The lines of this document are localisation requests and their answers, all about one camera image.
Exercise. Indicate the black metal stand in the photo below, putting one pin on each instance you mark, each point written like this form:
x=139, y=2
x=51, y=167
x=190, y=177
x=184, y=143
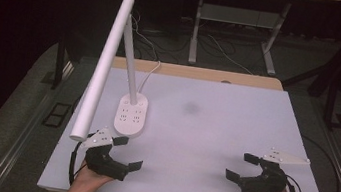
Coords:
x=60, y=60
x=332, y=88

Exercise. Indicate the person's left hand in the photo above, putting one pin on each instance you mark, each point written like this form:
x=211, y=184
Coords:
x=87, y=181

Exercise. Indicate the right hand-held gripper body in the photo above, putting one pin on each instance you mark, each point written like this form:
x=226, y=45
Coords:
x=269, y=184

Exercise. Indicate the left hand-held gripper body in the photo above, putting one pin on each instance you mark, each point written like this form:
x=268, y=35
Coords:
x=102, y=163

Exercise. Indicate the white desk lamp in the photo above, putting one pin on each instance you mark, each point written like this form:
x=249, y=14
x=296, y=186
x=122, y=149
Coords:
x=106, y=56

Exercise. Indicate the white table mat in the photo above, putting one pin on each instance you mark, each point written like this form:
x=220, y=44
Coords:
x=200, y=130

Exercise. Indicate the grey metal desk frame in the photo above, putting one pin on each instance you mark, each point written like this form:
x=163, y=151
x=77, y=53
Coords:
x=238, y=16

